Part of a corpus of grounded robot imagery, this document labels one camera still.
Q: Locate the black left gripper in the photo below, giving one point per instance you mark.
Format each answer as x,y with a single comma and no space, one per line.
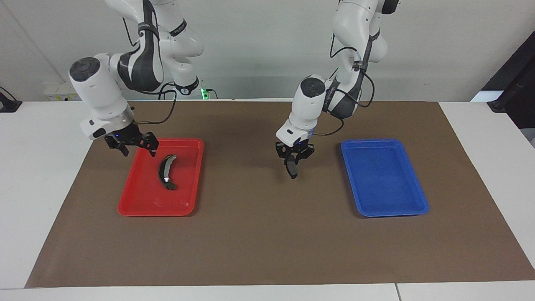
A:
294,151

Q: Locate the brown table mat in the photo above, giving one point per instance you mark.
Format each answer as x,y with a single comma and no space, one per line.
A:
267,242

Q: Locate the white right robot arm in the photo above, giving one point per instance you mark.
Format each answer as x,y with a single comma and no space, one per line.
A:
104,92

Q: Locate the curved metal brake shoe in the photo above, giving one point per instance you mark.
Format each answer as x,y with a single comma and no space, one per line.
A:
164,171

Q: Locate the white wall socket box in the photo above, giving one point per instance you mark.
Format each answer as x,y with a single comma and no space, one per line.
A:
60,92

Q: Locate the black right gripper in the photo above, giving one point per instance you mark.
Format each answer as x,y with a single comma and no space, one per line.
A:
125,136

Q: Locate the black table clamp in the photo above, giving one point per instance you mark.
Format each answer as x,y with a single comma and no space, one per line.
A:
8,102

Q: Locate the black angled stand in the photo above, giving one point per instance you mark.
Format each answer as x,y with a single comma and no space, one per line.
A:
518,83

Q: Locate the red plastic tray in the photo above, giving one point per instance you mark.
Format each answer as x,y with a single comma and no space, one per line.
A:
144,188

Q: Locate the dark grey brake pad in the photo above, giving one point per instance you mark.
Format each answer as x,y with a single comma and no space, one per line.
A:
292,171

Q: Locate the blue plastic tray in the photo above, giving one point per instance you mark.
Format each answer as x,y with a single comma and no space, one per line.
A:
384,179

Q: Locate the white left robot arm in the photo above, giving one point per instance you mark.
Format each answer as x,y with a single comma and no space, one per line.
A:
355,29

